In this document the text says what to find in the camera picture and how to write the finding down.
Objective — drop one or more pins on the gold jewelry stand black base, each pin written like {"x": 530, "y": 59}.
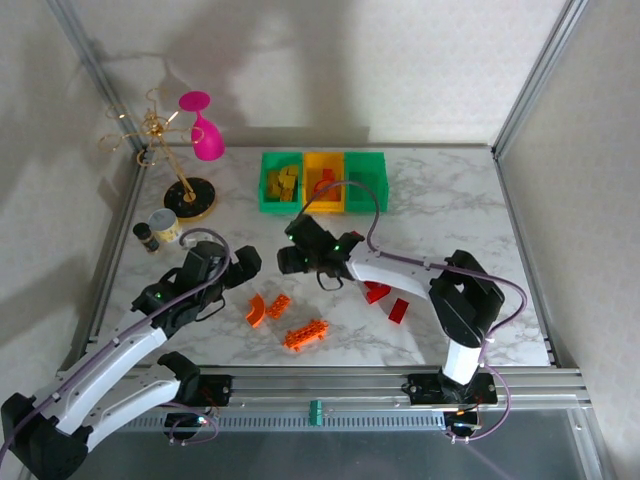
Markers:
{"x": 190, "y": 200}

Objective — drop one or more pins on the green plastic bin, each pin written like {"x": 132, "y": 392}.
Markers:
{"x": 365, "y": 202}
{"x": 265, "y": 205}

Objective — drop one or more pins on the aluminium mounting rail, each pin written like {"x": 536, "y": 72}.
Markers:
{"x": 320, "y": 387}

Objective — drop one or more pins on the orange long lego plate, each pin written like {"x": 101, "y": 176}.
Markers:
{"x": 306, "y": 336}

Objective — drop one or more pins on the aluminium frame post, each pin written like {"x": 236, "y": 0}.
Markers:
{"x": 535, "y": 75}
{"x": 95, "y": 70}

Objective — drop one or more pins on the red lego brick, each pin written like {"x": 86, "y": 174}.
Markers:
{"x": 399, "y": 310}

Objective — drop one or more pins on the orange curved lego piece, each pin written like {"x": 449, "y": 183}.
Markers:
{"x": 256, "y": 312}

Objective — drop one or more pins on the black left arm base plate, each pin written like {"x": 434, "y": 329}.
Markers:
{"x": 215, "y": 390}

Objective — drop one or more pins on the orange lego brick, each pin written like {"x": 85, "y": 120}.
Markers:
{"x": 279, "y": 306}

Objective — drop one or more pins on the aluminium side rail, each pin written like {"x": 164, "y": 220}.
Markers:
{"x": 112, "y": 260}
{"x": 530, "y": 260}

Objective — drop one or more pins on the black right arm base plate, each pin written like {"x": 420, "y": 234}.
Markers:
{"x": 425, "y": 390}

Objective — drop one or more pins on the green plastic clip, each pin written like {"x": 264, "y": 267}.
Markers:
{"x": 315, "y": 413}

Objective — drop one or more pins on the small dark spice bottle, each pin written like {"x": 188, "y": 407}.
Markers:
{"x": 146, "y": 237}

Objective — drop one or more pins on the yellow long lego brick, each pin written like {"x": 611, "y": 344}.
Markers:
{"x": 274, "y": 184}

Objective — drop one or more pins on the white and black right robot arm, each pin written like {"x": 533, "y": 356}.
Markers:
{"x": 460, "y": 305}

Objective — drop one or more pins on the pink plastic wine glass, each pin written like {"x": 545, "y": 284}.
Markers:
{"x": 207, "y": 142}

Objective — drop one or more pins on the red lego arch piece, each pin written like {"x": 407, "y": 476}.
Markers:
{"x": 377, "y": 294}

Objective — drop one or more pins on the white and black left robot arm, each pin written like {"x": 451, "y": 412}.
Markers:
{"x": 105, "y": 365}

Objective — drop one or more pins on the yellow plastic bin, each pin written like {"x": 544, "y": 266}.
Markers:
{"x": 310, "y": 205}

